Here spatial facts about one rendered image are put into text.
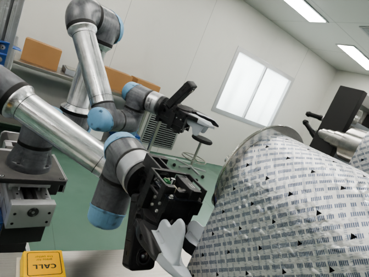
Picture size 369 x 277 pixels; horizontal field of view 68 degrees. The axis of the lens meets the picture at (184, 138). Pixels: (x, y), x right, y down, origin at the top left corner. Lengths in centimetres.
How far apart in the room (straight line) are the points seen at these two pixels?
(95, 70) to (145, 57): 313
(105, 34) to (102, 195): 70
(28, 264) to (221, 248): 39
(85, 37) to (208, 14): 359
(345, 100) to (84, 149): 58
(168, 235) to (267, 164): 15
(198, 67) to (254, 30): 120
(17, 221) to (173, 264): 79
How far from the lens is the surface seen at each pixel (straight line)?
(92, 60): 94
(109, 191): 55
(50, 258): 62
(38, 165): 111
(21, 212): 105
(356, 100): 63
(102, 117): 85
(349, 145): 56
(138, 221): 39
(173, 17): 418
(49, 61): 326
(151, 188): 38
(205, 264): 34
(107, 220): 58
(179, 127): 88
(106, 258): 69
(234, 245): 31
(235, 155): 31
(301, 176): 27
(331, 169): 28
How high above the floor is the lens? 133
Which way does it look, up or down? 11 degrees down
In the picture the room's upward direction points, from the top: 22 degrees clockwise
